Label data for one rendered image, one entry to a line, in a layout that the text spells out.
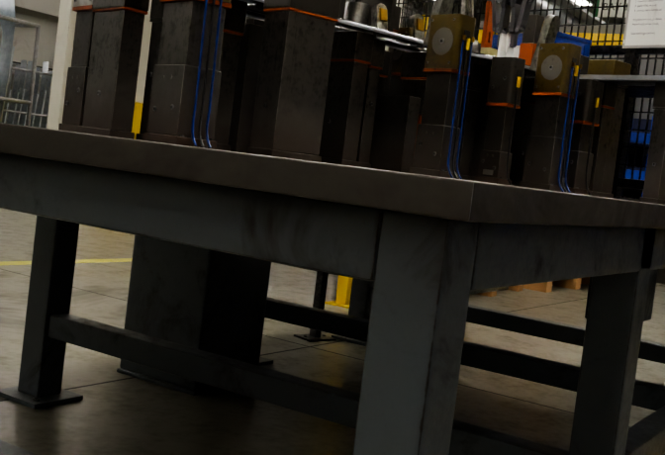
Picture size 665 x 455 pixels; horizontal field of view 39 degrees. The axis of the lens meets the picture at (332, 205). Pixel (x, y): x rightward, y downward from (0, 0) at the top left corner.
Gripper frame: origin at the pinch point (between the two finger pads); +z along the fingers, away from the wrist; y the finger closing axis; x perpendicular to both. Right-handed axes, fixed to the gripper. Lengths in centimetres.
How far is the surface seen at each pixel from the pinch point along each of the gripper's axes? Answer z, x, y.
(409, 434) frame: 62, -120, 92
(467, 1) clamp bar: -12.8, 0.5, -15.6
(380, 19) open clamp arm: -1.4, -33.6, -12.4
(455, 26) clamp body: 3.2, -43.3, 21.2
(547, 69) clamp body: 6.9, -8.4, 20.0
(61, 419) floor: 105, -85, -53
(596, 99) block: 11.7, 7.2, 23.9
